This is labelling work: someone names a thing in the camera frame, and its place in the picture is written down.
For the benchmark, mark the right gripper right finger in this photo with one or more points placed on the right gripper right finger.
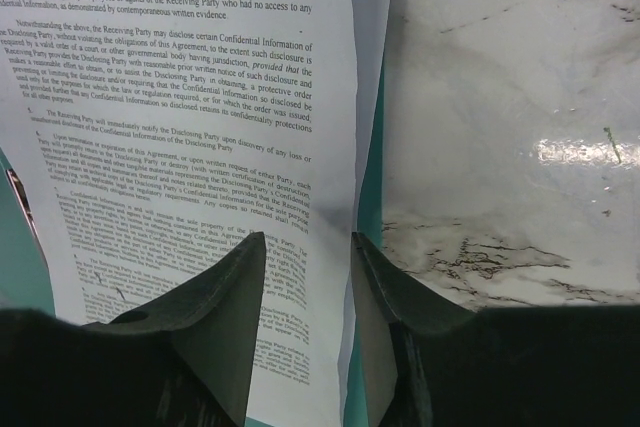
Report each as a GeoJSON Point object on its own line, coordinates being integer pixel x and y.
{"type": "Point", "coordinates": [430, 362]}

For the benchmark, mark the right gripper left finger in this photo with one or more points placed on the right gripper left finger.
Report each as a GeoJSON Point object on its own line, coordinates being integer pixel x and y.
{"type": "Point", "coordinates": [182, 359]}

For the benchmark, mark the white printed paper sheets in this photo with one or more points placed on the white printed paper sheets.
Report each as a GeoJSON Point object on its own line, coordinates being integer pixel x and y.
{"type": "Point", "coordinates": [143, 140]}

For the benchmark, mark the teal file folder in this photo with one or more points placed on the teal file folder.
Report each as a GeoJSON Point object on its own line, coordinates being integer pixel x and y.
{"type": "Point", "coordinates": [24, 279]}

